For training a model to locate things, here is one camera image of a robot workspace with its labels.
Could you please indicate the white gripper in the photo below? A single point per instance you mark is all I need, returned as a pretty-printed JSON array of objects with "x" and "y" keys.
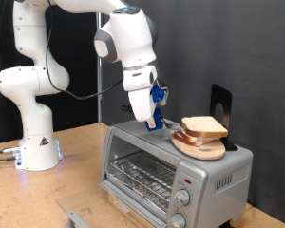
[{"x": 142, "y": 104}]

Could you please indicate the metal spatula with blue block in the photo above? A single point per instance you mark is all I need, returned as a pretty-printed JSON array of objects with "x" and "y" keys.
[{"x": 159, "y": 120}]

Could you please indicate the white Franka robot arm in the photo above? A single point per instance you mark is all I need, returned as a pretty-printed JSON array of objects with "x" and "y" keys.
[{"x": 31, "y": 82}]

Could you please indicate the silver oven knob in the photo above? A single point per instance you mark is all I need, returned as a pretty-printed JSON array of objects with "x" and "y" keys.
[
  {"x": 182, "y": 197},
  {"x": 178, "y": 220}
]

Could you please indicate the silver toaster oven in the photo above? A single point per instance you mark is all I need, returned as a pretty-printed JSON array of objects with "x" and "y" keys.
[{"x": 209, "y": 202}]

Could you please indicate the wooden box under oven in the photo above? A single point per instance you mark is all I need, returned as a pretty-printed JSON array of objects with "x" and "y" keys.
[{"x": 134, "y": 220}]

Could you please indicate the grey metal pole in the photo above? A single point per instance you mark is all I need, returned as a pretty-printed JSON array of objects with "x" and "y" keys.
[{"x": 99, "y": 107}]

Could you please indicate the round wooden cutting board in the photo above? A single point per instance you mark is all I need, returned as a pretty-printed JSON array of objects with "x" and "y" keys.
[{"x": 205, "y": 152}]

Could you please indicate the black fabric backdrop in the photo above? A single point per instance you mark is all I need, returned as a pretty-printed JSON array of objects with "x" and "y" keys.
[{"x": 72, "y": 117}]

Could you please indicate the black metal bookend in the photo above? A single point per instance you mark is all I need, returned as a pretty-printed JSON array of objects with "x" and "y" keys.
[{"x": 226, "y": 95}]

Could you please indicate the grey fabric backdrop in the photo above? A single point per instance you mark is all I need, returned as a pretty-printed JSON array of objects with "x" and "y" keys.
[{"x": 196, "y": 47}]

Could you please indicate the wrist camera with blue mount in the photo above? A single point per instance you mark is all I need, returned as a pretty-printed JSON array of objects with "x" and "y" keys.
[{"x": 157, "y": 93}]

